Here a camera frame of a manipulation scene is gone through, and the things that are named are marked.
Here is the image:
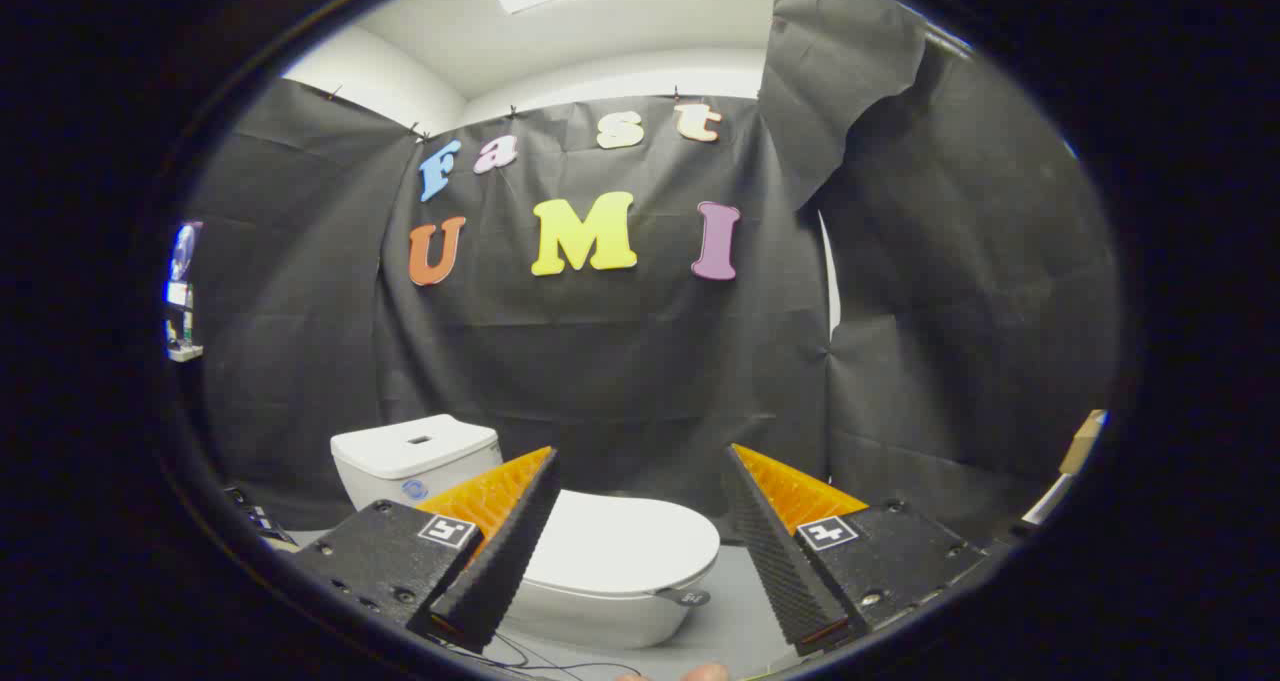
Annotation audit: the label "white toilet lid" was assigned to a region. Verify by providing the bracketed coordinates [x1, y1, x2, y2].
[522, 489, 721, 608]

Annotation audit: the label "cardboard box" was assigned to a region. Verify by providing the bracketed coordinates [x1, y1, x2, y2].
[1060, 409, 1109, 475]

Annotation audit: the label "black backdrop cloth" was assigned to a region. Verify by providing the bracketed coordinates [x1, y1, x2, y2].
[185, 0, 1121, 547]

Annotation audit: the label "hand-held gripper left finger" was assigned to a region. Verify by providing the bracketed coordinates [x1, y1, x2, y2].
[288, 447, 561, 654]

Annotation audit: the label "white ceramic toilet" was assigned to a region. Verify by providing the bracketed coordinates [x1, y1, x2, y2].
[330, 414, 719, 650]

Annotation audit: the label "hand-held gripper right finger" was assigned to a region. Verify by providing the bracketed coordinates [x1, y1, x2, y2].
[722, 444, 991, 657]

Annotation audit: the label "black floor cables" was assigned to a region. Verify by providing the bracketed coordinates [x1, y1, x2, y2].
[430, 629, 641, 678]

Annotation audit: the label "white cluttered shelf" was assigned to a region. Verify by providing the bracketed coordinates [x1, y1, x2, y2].
[164, 221, 207, 363]

